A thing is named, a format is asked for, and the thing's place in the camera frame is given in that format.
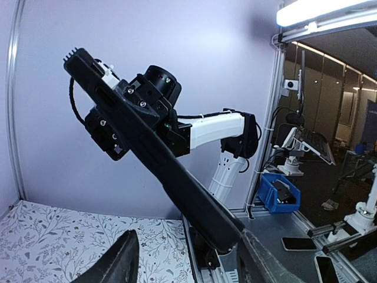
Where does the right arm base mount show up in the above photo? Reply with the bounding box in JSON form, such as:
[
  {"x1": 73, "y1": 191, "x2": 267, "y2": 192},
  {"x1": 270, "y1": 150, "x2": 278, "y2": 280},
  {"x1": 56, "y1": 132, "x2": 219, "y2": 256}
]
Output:
[{"x1": 188, "y1": 227, "x2": 220, "y2": 270}]

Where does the right camera cable black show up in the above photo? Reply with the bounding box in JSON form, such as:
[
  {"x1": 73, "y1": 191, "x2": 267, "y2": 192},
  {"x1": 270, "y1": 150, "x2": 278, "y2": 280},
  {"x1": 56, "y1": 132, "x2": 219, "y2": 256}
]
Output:
[{"x1": 68, "y1": 77, "x2": 85, "y2": 126}]

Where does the blue plastic bin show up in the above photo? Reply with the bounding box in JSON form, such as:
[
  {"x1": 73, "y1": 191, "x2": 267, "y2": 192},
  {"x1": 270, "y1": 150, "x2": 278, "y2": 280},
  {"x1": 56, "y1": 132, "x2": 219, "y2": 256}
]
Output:
[{"x1": 257, "y1": 173, "x2": 301, "y2": 214}]

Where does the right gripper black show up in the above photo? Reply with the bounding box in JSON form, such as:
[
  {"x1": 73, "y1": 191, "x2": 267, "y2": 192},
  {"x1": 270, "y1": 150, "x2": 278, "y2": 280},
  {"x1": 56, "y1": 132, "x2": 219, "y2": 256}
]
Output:
[{"x1": 84, "y1": 73, "x2": 177, "y2": 162}]

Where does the left aluminium frame post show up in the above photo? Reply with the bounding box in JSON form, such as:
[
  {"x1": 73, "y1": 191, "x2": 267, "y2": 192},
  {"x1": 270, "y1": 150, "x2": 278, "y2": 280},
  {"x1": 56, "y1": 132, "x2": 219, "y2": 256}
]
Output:
[{"x1": 5, "y1": 0, "x2": 27, "y2": 200}]

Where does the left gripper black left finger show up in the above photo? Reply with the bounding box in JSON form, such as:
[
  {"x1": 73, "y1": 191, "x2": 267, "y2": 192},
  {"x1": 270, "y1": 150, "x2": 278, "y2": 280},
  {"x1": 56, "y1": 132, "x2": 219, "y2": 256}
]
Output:
[{"x1": 73, "y1": 230, "x2": 139, "y2": 283}]

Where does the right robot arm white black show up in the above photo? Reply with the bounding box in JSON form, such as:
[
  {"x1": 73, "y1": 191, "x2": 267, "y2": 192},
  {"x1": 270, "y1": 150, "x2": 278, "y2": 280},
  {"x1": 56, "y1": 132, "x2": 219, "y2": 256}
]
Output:
[{"x1": 80, "y1": 61, "x2": 260, "y2": 202}]

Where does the large black phone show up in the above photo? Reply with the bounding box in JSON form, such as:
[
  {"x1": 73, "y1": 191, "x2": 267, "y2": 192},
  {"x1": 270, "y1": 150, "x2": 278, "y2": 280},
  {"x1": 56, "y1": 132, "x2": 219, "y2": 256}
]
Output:
[{"x1": 64, "y1": 48, "x2": 244, "y2": 252}]

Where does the floral patterned table mat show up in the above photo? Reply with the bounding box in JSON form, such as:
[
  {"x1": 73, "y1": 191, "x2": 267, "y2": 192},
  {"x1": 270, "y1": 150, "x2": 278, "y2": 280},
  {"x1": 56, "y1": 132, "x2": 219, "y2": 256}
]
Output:
[{"x1": 1, "y1": 201, "x2": 194, "y2": 282}]

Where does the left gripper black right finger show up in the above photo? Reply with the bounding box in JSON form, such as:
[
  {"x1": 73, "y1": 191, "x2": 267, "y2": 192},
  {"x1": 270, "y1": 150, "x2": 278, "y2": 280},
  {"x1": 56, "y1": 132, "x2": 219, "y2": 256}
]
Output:
[{"x1": 236, "y1": 228, "x2": 290, "y2": 282}]

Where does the ceiling light tube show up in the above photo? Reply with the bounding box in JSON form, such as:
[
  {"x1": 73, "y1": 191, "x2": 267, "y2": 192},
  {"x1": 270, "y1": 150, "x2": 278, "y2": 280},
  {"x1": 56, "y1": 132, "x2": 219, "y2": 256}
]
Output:
[{"x1": 276, "y1": 0, "x2": 376, "y2": 27}]

